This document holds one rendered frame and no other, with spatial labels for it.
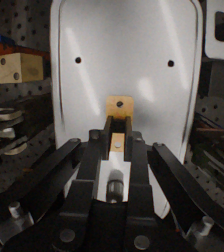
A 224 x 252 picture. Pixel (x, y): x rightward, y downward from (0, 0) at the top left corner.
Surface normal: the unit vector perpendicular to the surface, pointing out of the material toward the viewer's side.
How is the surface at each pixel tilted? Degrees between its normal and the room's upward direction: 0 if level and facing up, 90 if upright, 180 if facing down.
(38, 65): 90
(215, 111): 0
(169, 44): 0
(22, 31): 0
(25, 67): 90
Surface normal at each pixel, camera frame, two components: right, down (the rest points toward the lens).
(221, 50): -0.07, 0.32
